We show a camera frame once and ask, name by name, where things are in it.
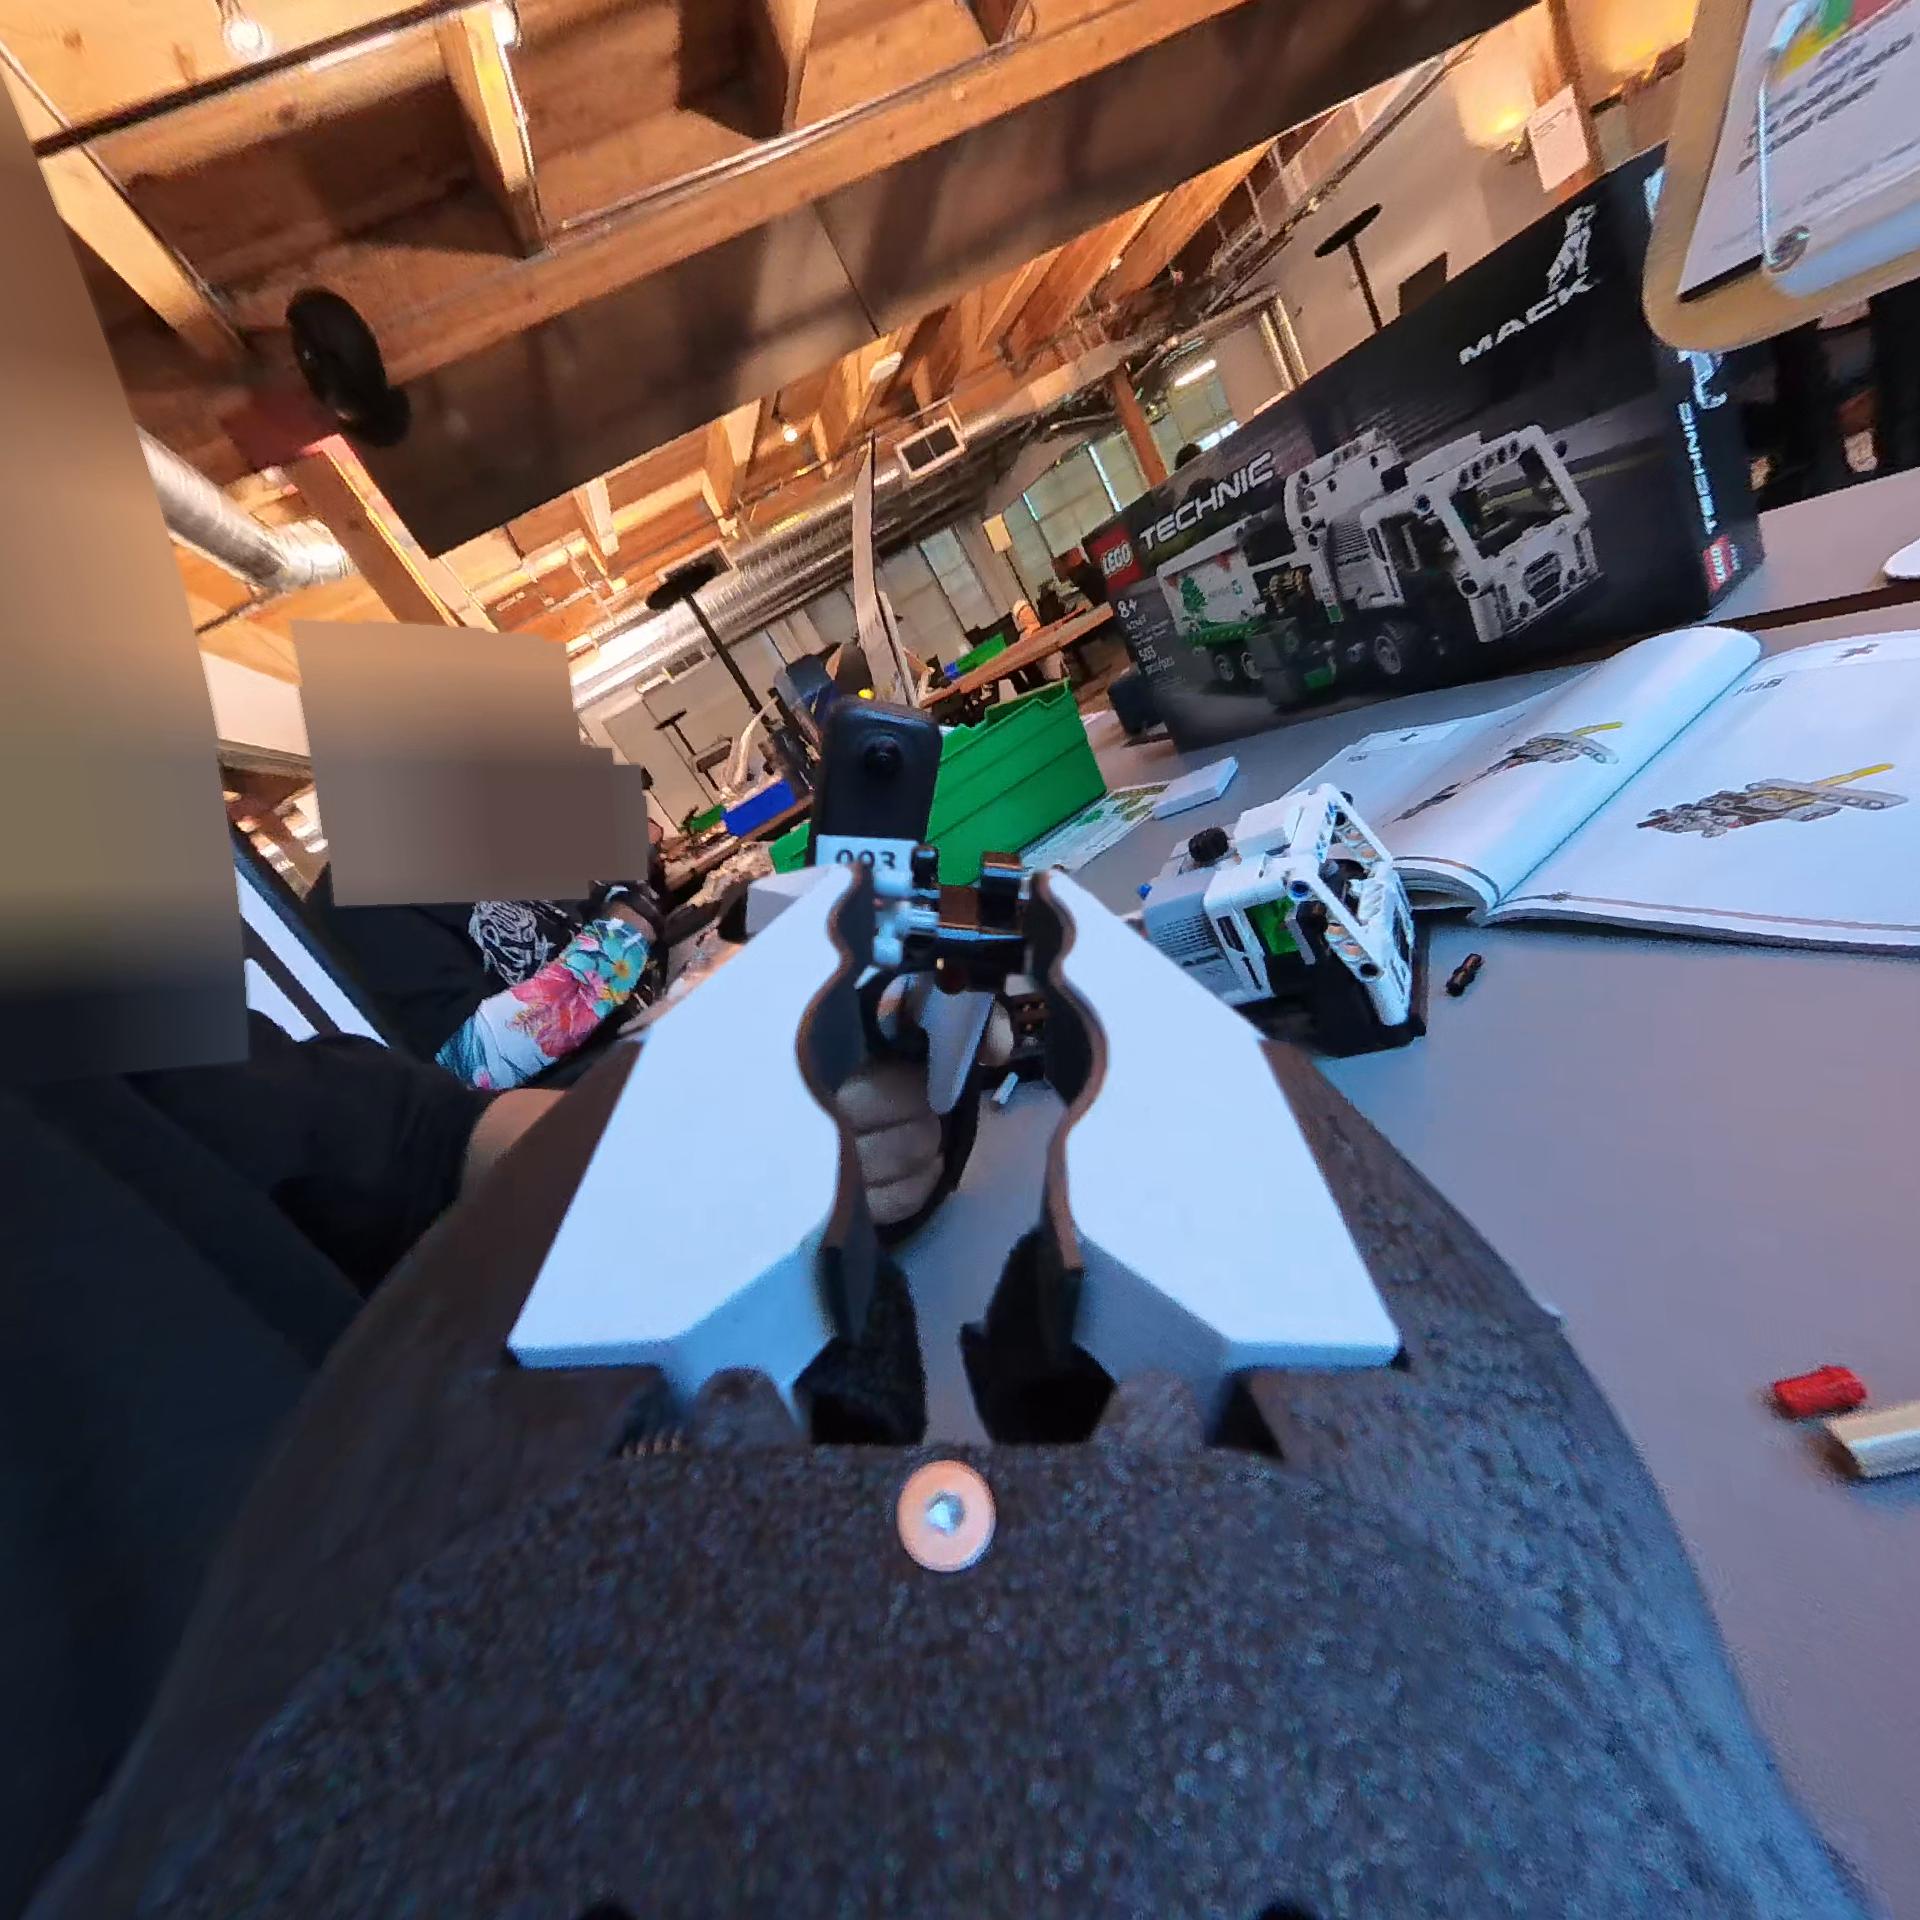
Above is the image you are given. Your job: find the person's dark clothing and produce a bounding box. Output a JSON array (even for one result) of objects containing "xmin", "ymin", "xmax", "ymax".
[{"xmin": 0, "ymin": 1013, "xmax": 505, "ymax": 1892}]

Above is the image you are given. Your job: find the white lego truck model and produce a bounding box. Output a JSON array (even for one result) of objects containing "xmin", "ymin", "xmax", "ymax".
[{"xmin": 1136, "ymin": 784, "xmax": 1432, "ymax": 1056}]

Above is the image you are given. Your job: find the person's left hand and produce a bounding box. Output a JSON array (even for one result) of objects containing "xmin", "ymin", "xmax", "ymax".
[{"xmin": 833, "ymin": 1049, "xmax": 953, "ymax": 1230}]

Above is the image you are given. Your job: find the silver air duct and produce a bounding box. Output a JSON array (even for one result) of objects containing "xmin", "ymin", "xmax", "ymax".
[{"xmin": 136, "ymin": 431, "xmax": 354, "ymax": 589}]

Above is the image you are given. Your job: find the framed marker sign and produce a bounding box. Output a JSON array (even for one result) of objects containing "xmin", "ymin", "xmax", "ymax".
[{"xmin": 241, "ymin": 854, "xmax": 388, "ymax": 1046}]

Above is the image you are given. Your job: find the black lego set box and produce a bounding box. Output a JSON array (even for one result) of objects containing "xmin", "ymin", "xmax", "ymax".
[{"xmin": 1079, "ymin": 145, "xmax": 1768, "ymax": 752}]

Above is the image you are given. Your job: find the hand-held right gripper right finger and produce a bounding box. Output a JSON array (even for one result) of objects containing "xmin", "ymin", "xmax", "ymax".
[{"xmin": 1032, "ymin": 871, "xmax": 1409, "ymax": 1395}]

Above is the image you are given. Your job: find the black box with yellow logo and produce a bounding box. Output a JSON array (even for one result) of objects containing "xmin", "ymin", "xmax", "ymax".
[{"xmin": 772, "ymin": 652, "xmax": 847, "ymax": 753}]

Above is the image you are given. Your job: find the small black lego subassembly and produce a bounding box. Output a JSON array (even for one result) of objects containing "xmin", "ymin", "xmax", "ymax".
[{"xmin": 873, "ymin": 844, "xmax": 1056, "ymax": 1080}]

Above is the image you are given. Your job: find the black round ceiling fixture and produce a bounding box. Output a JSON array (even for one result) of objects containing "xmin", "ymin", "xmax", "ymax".
[{"xmin": 285, "ymin": 288, "xmax": 417, "ymax": 447}]

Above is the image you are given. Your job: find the black floor lamp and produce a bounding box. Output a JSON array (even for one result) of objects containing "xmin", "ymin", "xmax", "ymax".
[
  {"xmin": 1316, "ymin": 208, "xmax": 1393, "ymax": 335},
  {"xmin": 645, "ymin": 547, "xmax": 770, "ymax": 724}
]

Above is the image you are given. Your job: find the green plastic bin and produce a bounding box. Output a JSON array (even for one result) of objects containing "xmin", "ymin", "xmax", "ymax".
[{"xmin": 769, "ymin": 681, "xmax": 1108, "ymax": 875}]

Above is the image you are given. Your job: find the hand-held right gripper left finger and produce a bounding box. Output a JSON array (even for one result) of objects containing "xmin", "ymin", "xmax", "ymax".
[{"xmin": 508, "ymin": 862, "xmax": 904, "ymax": 1443}]

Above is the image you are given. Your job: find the wooden board with paper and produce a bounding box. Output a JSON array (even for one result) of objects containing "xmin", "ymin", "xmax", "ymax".
[{"xmin": 1642, "ymin": 0, "xmax": 1920, "ymax": 356}]

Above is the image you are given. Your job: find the open instruction booklet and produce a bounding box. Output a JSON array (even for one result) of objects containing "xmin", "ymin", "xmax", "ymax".
[{"xmin": 1287, "ymin": 623, "xmax": 1920, "ymax": 957}]

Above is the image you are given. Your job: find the long wooden table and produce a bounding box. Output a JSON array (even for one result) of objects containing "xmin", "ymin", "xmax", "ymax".
[{"xmin": 914, "ymin": 614, "xmax": 1125, "ymax": 710}]

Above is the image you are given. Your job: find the green printed sticker sheet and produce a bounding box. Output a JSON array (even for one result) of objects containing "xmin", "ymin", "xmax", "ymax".
[{"xmin": 1032, "ymin": 780, "xmax": 1175, "ymax": 872}]

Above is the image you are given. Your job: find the white banner stand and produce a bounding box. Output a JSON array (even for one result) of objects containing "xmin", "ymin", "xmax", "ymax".
[{"xmin": 844, "ymin": 433, "xmax": 921, "ymax": 703}]

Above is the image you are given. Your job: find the floral cloth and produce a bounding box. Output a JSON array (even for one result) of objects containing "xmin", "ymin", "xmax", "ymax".
[{"xmin": 434, "ymin": 913, "xmax": 666, "ymax": 1091}]

